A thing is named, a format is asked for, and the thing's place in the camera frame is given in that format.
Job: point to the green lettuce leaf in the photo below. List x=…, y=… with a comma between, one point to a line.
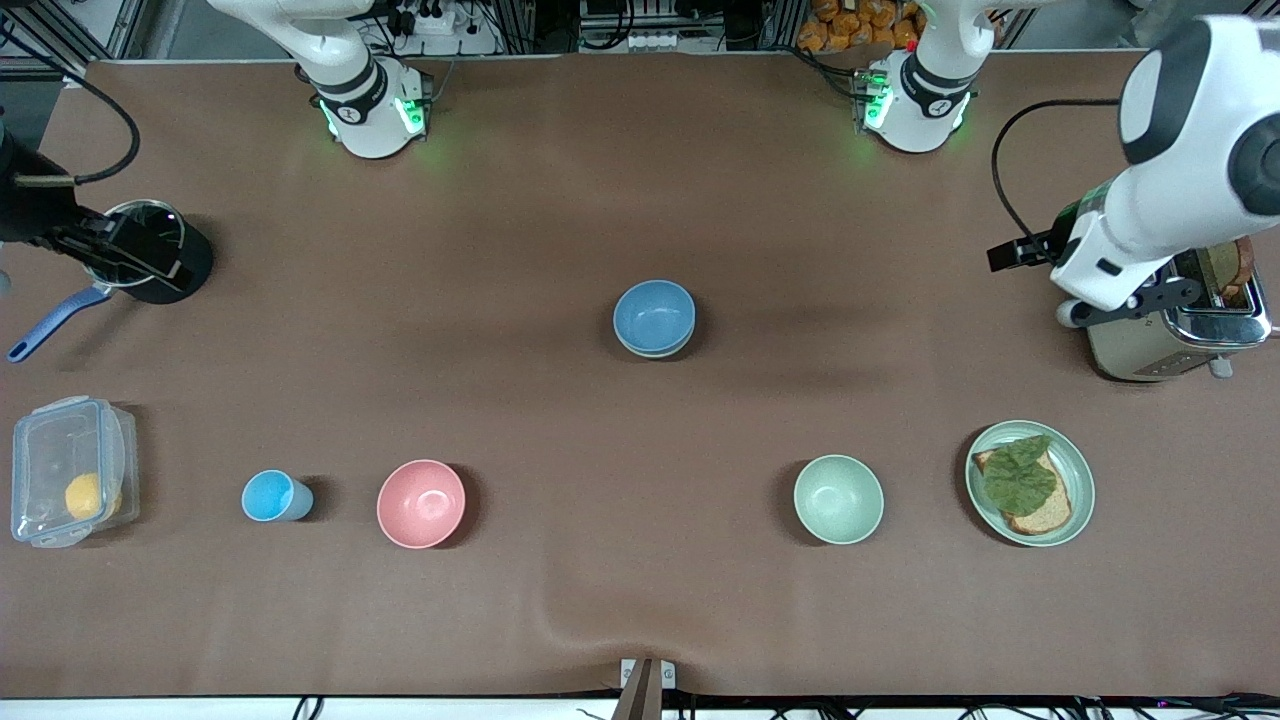
x=1020, y=480

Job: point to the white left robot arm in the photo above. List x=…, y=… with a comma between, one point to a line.
x=1190, y=150

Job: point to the pink bowl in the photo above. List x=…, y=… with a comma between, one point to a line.
x=421, y=504

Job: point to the blue bowl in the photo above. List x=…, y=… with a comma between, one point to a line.
x=653, y=315

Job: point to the brown bread slice on plate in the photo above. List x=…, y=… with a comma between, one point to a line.
x=1050, y=515

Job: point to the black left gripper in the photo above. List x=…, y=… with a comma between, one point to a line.
x=1057, y=243

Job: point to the brown bread slice in toaster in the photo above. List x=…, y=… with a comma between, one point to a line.
x=1240, y=270

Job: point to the light green plate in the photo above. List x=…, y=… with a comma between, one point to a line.
x=1080, y=480

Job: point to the brown tablecloth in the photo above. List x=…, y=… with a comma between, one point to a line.
x=640, y=450

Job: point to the light blue cup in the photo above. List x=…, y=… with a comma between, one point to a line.
x=268, y=496

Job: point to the light green bowl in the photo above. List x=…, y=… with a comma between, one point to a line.
x=655, y=352
x=838, y=499

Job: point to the metal table bracket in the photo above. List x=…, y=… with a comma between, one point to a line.
x=647, y=685

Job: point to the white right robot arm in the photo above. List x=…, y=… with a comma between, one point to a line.
x=370, y=110

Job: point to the yellow lemon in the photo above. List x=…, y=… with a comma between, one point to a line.
x=88, y=496

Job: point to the clear plastic lidded container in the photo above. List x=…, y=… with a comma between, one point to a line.
x=40, y=450

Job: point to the glass lid with blue knob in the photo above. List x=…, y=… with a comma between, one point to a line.
x=160, y=220

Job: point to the long white power strip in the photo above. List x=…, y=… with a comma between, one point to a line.
x=650, y=42

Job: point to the beige chrome toaster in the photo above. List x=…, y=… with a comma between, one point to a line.
x=1150, y=350

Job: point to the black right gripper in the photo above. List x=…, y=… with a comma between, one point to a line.
x=32, y=212

